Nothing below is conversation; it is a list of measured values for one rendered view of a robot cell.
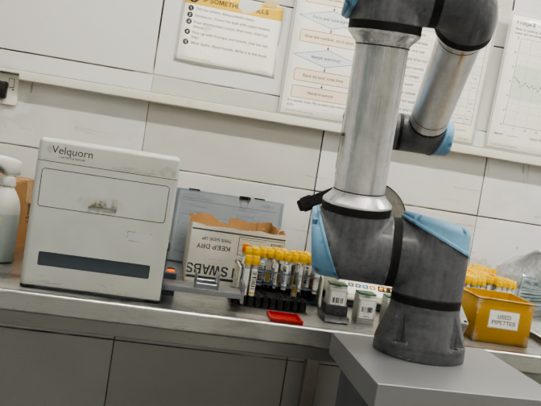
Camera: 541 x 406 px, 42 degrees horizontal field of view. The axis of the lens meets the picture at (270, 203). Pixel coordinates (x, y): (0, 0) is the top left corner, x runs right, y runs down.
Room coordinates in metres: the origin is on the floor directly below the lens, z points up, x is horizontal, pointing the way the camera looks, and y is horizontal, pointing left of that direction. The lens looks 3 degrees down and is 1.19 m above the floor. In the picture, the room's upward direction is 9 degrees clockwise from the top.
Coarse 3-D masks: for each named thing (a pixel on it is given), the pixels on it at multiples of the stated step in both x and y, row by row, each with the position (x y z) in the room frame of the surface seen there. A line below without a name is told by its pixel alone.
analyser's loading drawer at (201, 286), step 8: (168, 280) 1.48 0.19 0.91; (176, 280) 1.49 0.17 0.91; (200, 280) 1.50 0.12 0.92; (208, 280) 1.50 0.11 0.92; (216, 280) 1.49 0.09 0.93; (240, 280) 1.51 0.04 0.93; (168, 288) 1.44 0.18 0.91; (176, 288) 1.44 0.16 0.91; (184, 288) 1.44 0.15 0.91; (192, 288) 1.44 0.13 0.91; (200, 288) 1.44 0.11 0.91; (208, 288) 1.45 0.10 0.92; (216, 288) 1.45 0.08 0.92; (224, 288) 1.48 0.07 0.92; (232, 288) 1.50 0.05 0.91; (240, 288) 1.49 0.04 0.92; (224, 296) 1.45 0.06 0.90; (232, 296) 1.45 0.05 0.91; (240, 296) 1.45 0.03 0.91
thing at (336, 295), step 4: (328, 284) 1.54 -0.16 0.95; (328, 288) 1.54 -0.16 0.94; (332, 288) 1.52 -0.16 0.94; (336, 288) 1.53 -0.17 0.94; (340, 288) 1.53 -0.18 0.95; (344, 288) 1.53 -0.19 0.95; (328, 292) 1.53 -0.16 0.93; (332, 292) 1.52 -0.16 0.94; (336, 292) 1.52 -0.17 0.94; (340, 292) 1.52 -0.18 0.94; (344, 292) 1.52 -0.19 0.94; (324, 296) 1.56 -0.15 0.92; (328, 296) 1.52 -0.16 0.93; (332, 296) 1.52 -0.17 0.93; (336, 296) 1.52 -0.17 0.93; (340, 296) 1.52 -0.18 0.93; (344, 296) 1.52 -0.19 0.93; (328, 300) 1.52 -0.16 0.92; (332, 300) 1.52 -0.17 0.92; (336, 300) 1.52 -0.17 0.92; (340, 300) 1.52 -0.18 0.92; (344, 300) 1.52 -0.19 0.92; (336, 304) 1.52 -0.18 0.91; (340, 304) 1.52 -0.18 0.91; (344, 304) 1.52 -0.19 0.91
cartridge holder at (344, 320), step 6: (324, 300) 1.55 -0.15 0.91; (324, 306) 1.53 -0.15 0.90; (330, 306) 1.52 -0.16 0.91; (336, 306) 1.52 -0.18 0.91; (342, 306) 1.52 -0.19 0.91; (318, 312) 1.57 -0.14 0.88; (324, 312) 1.52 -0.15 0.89; (330, 312) 1.52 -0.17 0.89; (336, 312) 1.52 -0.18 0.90; (342, 312) 1.52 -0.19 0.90; (324, 318) 1.50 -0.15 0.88; (330, 318) 1.50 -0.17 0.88; (336, 318) 1.50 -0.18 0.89; (342, 318) 1.50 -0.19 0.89; (348, 318) 1.50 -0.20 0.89
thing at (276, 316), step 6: (270, 312) 1.49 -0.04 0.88; (276, 312) 1.49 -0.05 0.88; (270, 318) 1.42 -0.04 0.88; (276, 318) 1.42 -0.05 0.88; (282, 318) 1.46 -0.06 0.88; (288, 318) 1.47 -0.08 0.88; (294, 318) 1.48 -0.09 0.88; (300, 318) 1.46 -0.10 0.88; (294, 324) 1.43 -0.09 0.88; (300, 324) 1.43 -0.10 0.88
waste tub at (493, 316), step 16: (464, 288) 1.64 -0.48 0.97; (480, 288) 1.68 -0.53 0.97; (464, 304) 1.62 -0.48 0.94; (480, 304) 1.55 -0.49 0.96; (496, 304) 1.55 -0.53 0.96; (512, 304) 1.55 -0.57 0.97; (528, 304) 1.56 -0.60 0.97; (480, 320) 1.55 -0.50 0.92; (496, 320) 1.55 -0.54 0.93; (512, 320) 1.55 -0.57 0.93; (528, 320) 1.56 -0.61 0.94; (480, 336) 1.55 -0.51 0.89; (496, 336) 1.55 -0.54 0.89; (512, 336) 1.56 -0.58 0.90; (528, 336) 1.56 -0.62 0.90
